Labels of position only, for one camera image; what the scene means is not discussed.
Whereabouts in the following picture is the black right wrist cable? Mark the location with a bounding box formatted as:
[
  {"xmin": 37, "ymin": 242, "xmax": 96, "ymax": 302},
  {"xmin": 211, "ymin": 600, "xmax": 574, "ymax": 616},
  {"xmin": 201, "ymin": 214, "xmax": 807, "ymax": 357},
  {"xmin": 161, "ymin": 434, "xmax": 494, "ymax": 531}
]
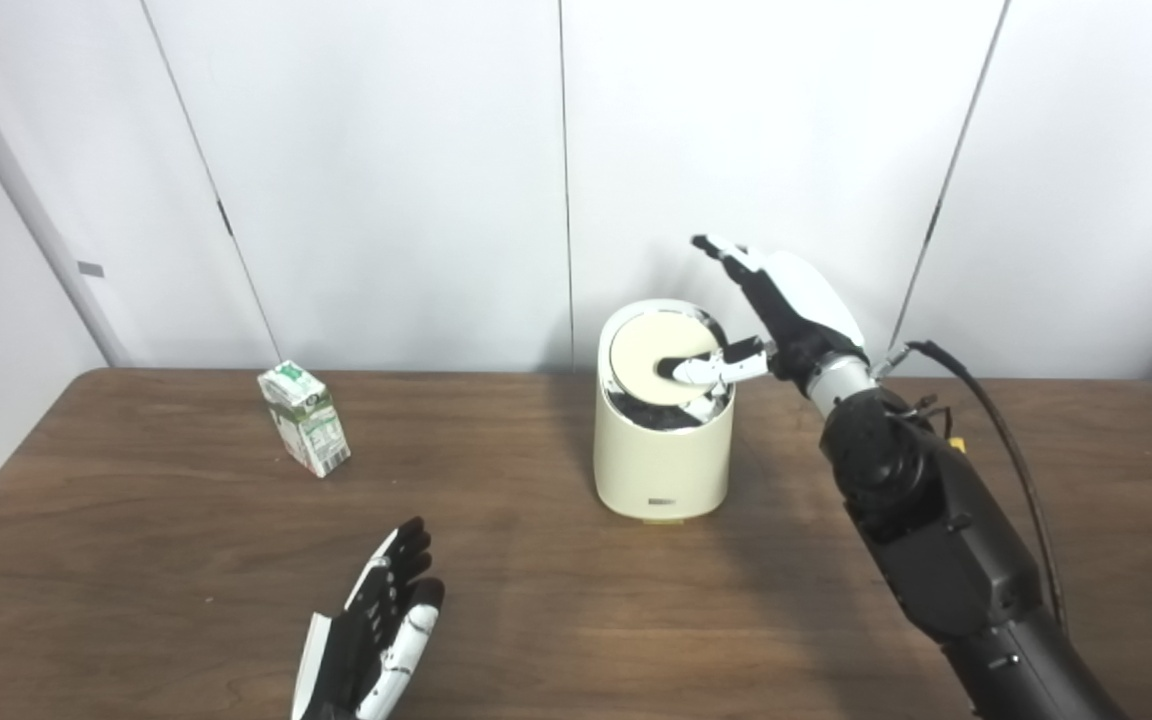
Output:
[{"xmin": 876, "ymin": 340, "xmax": 1072, "ymax": 641}]

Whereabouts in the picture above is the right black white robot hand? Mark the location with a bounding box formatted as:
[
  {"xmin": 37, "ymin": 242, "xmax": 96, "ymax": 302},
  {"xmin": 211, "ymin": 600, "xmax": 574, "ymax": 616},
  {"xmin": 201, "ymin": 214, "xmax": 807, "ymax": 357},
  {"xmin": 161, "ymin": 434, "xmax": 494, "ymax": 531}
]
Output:
[{"xmin": 674, "ymin": 235, "xmax": 875, "ymax": 399}]

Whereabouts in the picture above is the green white milk carton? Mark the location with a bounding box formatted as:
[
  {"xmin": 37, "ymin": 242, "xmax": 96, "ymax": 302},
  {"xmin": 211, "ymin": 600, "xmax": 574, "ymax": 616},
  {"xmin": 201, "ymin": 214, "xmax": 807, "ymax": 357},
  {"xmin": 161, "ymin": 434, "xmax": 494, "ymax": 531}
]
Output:
[{"xmin": 257, "ymin": 361, "xmax": 352, "ymax": 478}]

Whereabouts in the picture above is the black bin liner bag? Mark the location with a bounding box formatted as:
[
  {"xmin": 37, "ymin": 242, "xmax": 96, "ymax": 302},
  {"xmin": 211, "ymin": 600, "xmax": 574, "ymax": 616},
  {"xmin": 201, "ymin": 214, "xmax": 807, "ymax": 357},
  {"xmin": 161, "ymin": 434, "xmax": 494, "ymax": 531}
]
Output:
[{"xmin": 604, "ymin": 385, "xmax": 733, "ymax": 432}]

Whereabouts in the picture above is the cream-colored bin body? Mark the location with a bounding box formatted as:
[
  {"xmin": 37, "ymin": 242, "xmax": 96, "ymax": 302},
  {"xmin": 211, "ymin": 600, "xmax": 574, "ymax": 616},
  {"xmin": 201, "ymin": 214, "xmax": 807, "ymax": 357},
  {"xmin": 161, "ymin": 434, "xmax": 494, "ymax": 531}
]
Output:
[{"xmin": 593, "ymin": 299, "xmax": 737, "ymax": 523}]

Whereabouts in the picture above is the cream round bin lid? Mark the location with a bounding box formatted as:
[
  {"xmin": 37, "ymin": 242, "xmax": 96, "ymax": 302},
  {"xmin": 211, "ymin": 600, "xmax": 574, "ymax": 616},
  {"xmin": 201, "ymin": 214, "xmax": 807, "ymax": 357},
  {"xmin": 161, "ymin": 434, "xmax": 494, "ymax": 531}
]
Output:
[{"xmin": 609, "ymin": 310, "xmax": 723, "ymax": 406}]

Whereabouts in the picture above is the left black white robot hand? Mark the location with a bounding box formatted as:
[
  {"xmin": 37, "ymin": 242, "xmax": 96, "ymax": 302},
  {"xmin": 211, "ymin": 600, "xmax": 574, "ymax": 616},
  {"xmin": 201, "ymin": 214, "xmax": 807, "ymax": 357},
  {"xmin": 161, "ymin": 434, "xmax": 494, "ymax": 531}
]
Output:
[{"xmin": 291, "ymin": 517, "xmax": 445, "ymax": 720}]

